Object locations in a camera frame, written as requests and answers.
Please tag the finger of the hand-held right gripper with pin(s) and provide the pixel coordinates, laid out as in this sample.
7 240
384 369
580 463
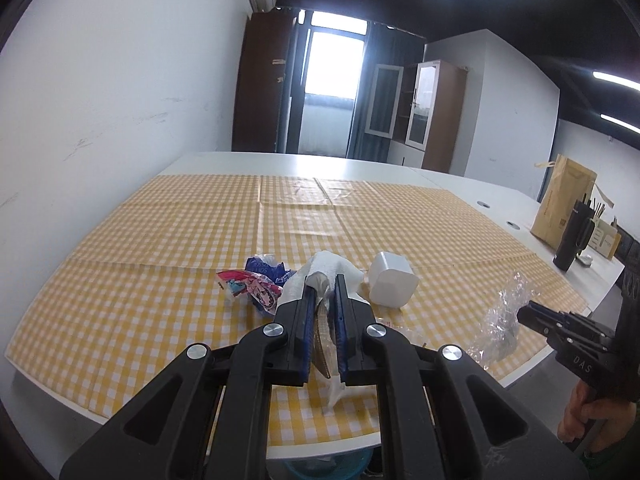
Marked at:
535 322
575 320

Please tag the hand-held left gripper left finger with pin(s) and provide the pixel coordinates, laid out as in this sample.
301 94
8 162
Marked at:
305 332

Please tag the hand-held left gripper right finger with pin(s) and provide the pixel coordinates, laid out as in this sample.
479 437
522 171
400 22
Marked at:
342 332

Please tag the clear plastic wrap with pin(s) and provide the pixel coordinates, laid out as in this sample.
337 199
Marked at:
500 325

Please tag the pink snack wrapper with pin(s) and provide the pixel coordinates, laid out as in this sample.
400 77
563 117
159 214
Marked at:
255 287

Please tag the white paper towel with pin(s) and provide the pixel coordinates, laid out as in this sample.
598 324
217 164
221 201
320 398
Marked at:
331 265

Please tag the blue snack wrapper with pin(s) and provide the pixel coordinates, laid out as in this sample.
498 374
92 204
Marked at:
267 266

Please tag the blue mesh waste basket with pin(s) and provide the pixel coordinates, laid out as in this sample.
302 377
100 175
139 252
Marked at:
325 467

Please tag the person's right forearm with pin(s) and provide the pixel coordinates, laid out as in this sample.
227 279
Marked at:
617 462

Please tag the person's right hand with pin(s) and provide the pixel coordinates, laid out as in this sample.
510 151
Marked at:
575 410

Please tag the white square plastic cup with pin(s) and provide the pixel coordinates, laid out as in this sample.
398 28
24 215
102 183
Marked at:
392 282

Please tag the black tumbler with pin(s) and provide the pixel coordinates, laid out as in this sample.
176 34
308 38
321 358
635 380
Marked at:
575 240

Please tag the white holder with sticks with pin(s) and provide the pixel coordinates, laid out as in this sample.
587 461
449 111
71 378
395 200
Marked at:
606 237

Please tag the brown paper bag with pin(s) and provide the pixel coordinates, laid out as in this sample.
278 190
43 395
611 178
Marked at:
562 195

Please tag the yellow checked tablecloth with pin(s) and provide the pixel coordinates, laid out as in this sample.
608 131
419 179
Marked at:
200 220

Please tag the ceiling light strip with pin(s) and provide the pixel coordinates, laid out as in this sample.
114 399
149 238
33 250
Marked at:
622 124
617 80

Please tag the glass-door cabinet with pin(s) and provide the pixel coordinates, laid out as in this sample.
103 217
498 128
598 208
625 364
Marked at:
430 110

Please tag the balcony glass door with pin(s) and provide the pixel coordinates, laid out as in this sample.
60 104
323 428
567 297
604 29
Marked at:
327 85

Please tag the brown wardrobe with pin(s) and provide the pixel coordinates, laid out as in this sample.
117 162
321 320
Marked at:
260 85

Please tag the dark curtain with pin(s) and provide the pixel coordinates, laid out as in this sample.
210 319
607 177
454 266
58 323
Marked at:
380 50

